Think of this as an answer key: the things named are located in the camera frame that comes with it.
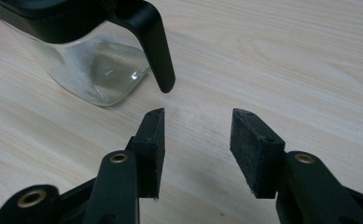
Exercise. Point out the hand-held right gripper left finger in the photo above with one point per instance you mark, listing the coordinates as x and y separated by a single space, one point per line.
151 146

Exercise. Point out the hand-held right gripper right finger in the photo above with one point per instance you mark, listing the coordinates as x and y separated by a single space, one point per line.
254 155

